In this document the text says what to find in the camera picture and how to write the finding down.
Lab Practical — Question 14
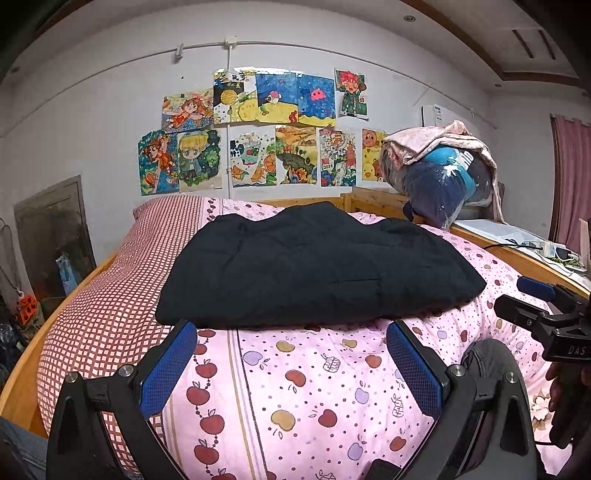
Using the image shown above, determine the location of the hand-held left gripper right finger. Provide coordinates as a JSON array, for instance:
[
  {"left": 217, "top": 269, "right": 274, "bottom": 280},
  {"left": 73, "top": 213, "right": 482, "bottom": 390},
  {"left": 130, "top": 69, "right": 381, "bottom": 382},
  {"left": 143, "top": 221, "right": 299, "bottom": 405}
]
[{"left": 385, "top": 319, "right": 541, "bottom": 480}]

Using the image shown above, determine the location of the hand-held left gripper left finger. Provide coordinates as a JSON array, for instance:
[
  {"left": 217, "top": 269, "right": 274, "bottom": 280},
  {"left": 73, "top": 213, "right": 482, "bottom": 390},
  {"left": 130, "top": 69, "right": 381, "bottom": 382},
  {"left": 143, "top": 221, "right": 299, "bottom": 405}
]
[{"left": 46, "top": 319, "right": 199, "bottom": 480}]

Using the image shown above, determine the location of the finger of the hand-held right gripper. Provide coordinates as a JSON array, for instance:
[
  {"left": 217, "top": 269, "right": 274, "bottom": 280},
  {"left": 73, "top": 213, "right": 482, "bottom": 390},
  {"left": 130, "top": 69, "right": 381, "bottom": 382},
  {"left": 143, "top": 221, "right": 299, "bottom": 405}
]
[
  {"left": 494, "top": 295, "right": 555, "bottom": 330},
  {"left": 516, "top": 276, "right": 561, "bottom": 303}
]

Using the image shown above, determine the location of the black padded jacket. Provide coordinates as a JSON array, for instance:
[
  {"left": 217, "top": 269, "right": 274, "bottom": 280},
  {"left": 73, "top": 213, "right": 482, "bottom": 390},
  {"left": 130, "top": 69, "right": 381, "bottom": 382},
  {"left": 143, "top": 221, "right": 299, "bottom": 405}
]
[{"left": 156, "top": 202, "right": 488, "bottom": 329}]

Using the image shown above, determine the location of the person's right hand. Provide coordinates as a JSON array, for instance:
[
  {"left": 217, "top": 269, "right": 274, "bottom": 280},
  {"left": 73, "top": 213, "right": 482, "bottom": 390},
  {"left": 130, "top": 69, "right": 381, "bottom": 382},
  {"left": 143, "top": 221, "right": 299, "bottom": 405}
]
[{"left": 546, "top": 364, "right": 578, "bottom": 415}]

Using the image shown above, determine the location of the white power strip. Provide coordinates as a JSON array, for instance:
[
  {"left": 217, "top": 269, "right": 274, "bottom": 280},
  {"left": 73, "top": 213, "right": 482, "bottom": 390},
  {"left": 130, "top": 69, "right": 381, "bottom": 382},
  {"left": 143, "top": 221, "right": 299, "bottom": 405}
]
[{"left": 522, "top": 239, "right": 575, "bottom": 261}]

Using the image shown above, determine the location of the red checked bed sheet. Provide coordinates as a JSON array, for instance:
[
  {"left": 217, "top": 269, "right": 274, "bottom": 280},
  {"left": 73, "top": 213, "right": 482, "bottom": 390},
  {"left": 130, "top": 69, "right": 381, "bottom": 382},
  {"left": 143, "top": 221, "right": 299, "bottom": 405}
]
[{"left": 37, "top": 194, "right": 218, "bottom": 480}]

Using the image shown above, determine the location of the pink curtain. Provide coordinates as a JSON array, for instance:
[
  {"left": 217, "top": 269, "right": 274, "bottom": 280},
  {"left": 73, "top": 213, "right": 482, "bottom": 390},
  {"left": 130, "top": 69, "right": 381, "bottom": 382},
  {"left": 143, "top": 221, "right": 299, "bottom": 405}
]
[{"left": 549, "top": 114, "right": 591, "bottom": 252}]

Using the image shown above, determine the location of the pink apple-print quilt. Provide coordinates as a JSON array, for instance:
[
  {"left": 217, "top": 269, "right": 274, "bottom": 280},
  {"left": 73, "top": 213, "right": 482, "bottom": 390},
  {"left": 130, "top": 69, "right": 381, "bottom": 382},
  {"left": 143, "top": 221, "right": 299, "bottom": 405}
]
[{"left": 161, "top": 196, "right": 573, "bottom": 480}]

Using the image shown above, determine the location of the clear bag of blue bedding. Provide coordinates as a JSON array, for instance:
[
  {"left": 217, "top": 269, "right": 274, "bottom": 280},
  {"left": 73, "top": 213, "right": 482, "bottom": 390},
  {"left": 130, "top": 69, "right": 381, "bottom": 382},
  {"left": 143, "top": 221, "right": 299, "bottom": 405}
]
[{"left": 379, "top": 141, "right": 497, "bottom": 232}]

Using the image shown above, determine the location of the blue box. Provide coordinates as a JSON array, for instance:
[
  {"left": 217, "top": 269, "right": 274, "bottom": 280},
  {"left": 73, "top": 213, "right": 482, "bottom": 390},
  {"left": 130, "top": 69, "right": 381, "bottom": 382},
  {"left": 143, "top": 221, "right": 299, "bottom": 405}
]
[{"left": 55, "top": 253, "right": 78, "bottom": 296}]

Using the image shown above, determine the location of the orange toy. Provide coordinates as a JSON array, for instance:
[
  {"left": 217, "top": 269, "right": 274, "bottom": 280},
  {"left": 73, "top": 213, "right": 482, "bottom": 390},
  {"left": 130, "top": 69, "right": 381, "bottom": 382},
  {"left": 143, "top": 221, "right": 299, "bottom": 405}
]
[{"left": 17, "top": 295, "right": 38, "bottom": 326}]

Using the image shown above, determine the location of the pink floral blanket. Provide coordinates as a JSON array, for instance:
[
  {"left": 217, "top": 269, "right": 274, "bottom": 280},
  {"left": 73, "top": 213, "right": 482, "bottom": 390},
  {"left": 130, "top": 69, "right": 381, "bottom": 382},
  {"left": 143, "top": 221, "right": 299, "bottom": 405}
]
[{"left": 382, "top": 120, "right": 506, "bottom": 224}]

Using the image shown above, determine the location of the wooden bed frame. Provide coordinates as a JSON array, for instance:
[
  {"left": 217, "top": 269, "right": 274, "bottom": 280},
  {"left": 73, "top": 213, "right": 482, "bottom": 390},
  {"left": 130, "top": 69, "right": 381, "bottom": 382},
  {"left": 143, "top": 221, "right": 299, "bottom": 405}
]
[{"left": 0, "top": 187, "right": 591, "bottom": 439}]

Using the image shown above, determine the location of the grey framed wall panel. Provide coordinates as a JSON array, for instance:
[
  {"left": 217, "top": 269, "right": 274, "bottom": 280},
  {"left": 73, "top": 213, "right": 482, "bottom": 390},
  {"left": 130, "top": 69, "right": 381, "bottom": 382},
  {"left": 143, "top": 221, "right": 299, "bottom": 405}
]
[{"left": 14, "top": 174, "right": 97, "bottom": 303}]

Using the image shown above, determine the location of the group of colourful wall drawings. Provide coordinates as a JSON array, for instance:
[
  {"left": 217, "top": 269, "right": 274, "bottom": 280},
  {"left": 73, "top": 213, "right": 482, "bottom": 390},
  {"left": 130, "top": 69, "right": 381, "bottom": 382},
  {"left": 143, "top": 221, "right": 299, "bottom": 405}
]
[{"left": 137, "top": 68, "right": 391, "bottom": 195}]

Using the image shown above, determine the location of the white wall cable conduit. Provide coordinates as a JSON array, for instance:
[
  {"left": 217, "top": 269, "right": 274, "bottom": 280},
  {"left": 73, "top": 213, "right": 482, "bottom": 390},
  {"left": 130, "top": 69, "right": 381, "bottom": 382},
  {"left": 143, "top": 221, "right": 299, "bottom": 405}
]
[{"left": 0, "top": 34, "right": 476, "bottom": 195}]

